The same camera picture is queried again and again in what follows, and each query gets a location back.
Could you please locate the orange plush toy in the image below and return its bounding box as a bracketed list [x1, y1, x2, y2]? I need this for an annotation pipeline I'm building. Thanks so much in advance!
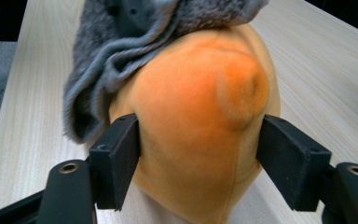
[108, 23, 282, 224]

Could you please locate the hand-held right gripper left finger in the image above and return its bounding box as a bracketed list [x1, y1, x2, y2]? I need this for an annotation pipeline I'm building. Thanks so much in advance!
[88, 112, 142, 212]

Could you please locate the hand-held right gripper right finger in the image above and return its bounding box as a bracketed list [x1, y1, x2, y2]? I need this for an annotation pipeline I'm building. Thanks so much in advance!
[255, 113, 334, 213]

